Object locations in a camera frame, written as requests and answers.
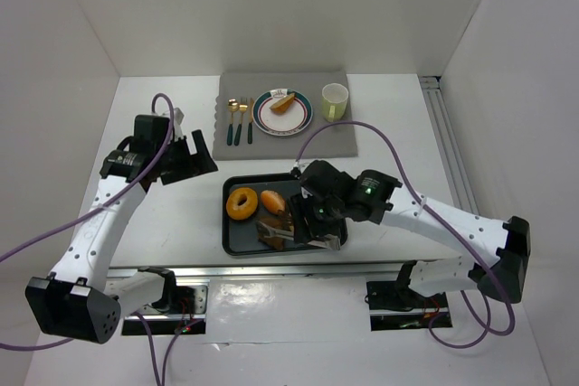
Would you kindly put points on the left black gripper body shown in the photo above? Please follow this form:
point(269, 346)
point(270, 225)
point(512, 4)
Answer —
point(179, 162)

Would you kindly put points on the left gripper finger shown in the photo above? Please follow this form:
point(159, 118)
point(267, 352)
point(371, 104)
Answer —
point(200, 145)
point(202, 164)

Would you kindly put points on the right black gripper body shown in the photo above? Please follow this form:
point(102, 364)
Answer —
point(300, 219)

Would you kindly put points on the silver metal tongs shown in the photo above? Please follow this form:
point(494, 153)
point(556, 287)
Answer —
point(328, 241)

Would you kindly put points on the small bread slice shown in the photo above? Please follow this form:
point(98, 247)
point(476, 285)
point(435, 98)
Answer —
point(280, 106)

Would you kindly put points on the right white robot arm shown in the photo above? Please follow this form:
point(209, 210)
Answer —
point(493, 254)

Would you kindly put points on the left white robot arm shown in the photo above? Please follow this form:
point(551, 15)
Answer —
point(75, 300)

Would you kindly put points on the front seeded bread slice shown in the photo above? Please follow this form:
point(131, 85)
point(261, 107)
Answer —
point(286, 221)

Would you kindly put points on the black baking tray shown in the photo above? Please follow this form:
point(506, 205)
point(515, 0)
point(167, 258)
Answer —
point(240, 238)

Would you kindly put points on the round orange bun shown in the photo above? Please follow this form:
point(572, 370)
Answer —
point(273, 202)

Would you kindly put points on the brown chocolate croissant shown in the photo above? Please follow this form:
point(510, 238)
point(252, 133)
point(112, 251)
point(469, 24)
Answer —
point(265, 227)

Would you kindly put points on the orange glazed donut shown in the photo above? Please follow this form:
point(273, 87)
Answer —
point(242, 203)

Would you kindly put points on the grey placemat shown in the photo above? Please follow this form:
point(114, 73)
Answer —
point(334, 142)

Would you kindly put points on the white plate teal rim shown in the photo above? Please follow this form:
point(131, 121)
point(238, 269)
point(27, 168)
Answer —
point(291, 121)

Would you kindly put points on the light green mug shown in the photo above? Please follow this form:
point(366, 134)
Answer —
point(335, 98)

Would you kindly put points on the gold spoon green handle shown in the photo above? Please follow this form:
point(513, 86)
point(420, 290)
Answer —
point(232, 106)

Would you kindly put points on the gold fork green handle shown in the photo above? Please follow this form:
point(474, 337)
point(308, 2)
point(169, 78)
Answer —
point(248, 109)

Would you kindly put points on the aluminium rail front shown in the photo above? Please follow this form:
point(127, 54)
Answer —
point(291, 270)

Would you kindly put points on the aluminium rail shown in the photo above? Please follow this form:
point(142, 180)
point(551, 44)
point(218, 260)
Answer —
point(291, 270)
point(455, 170)

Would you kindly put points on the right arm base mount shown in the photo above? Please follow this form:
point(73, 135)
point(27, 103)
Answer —
point(391, 310)

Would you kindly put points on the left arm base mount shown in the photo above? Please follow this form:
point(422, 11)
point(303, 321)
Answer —
point(185, 314)

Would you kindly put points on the aluminium rail right side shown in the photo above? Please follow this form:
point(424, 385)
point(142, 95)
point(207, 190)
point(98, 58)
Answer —
point(455, 170)

